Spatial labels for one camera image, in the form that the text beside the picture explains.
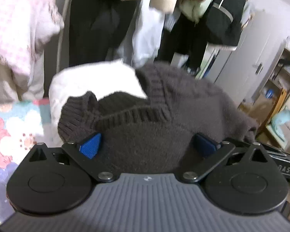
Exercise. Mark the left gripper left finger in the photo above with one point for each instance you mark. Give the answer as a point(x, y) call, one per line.
point(83, 154)

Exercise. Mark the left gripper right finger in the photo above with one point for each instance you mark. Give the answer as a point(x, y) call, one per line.
point(213, 154)

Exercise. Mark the dark brown knit sweater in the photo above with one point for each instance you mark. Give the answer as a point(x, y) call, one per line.
point(154, 134)

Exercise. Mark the wooden shelf unit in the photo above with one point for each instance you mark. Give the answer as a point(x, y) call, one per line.
point(272, 97)

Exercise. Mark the teal plush toy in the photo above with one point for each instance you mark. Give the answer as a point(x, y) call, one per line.
point(280, 119)

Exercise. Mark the floral quilted bedspread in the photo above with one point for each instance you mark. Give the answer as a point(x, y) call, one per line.
point(22, 125)

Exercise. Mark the white hanging garment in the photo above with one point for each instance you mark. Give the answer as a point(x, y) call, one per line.
point(142, 41)

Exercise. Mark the dark green striped jacket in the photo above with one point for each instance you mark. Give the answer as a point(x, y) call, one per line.
point(223, 22)

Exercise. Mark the white wardrobe door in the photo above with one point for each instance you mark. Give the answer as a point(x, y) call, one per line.
point(247, 66)

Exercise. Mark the black hanging jacket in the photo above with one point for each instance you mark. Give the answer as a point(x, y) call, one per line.
point(97, 27)

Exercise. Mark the pink floral blanket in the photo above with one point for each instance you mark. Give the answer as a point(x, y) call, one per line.
point(26, 26)

